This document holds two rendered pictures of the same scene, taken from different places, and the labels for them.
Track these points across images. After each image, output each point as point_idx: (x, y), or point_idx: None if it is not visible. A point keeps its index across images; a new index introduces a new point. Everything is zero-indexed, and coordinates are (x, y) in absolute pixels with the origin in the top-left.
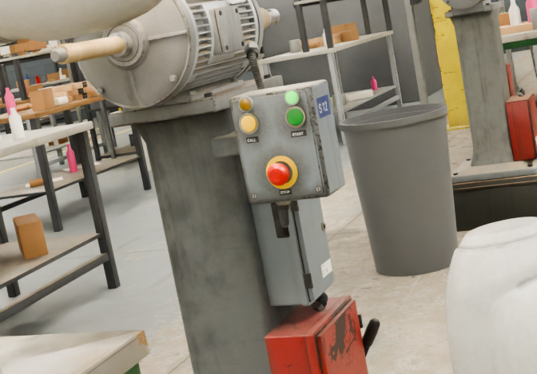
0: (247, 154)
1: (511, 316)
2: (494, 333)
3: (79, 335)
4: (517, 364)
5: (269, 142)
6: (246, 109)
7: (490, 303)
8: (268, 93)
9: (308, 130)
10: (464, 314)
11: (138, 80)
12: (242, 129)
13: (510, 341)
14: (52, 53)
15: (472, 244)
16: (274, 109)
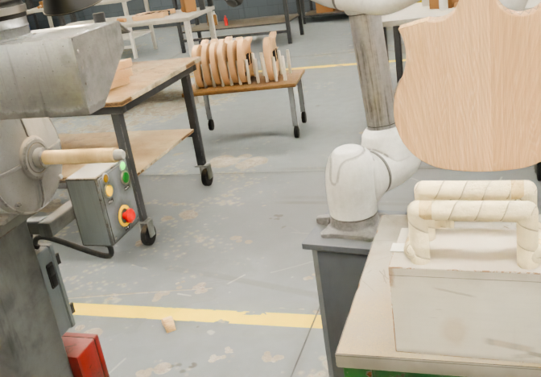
0: (109, 212)
1: (378, 168)
2: (376, 177)
3: (381, 229)
4: (382, 183)
5: (117, 199)
6: (107, 181)
7: (373, 168)
8: (110, 167)
9: (130, 184)
10: (368, 176)
11: (44, 185)
12: (107, 196)
13: (380, 176)
14: (122, 153)
15: (357, 154)
16: (116, 176)
